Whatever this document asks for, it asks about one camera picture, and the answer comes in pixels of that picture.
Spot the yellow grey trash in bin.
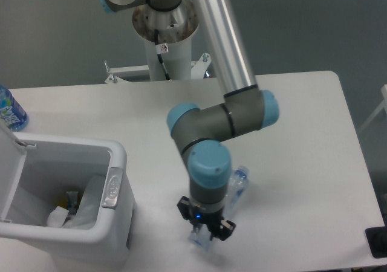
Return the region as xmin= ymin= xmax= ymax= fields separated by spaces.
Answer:
xmin=57 ymin=190 xmax=81 ymax=215

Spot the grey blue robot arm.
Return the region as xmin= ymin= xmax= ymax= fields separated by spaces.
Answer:
xmin=100 ymin=0 xmax=279 ymax=241

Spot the crushed clear plastic bottle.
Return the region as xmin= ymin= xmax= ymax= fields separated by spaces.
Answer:
xmin=189 ymin=166 xmax=249 ymax=251

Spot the white crumpled tissue in bin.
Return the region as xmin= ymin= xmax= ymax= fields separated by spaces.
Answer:
xmin=47 ymin=206 xmax=69 ymax=228

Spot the black device at table edge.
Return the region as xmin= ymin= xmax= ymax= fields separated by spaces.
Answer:
xmin=365 ymin=226 xmax=386 ymax=259

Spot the blue labelled water bottle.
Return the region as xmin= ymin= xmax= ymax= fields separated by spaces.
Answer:
xmin=1 ymin=85 xmax=28 ymax=132

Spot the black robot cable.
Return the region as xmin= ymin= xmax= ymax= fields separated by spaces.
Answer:
xmin=154 ymin=28 xmax=172 ymax=82

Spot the white frame at right edge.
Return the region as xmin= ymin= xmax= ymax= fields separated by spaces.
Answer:
xmin=359 ymin=85 xmax=386 ymax=133

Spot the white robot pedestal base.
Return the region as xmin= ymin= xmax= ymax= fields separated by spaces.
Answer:
xmin=105 ymin=0 xmax=213 ymax=84

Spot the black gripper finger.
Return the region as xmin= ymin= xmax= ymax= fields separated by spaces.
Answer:
xmin=208 ymin=215 xmax=236 ymax=241
xmin=177 ymin=196 xmax=200 ymax=227

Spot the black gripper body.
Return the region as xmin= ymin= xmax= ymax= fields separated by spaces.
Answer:
xmin=187 ymin=198 xmax=224 ymax=227

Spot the white plastic trash can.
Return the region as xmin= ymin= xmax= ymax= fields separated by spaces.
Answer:
xmin=1 ymin=126 xmax=135 ymax=262

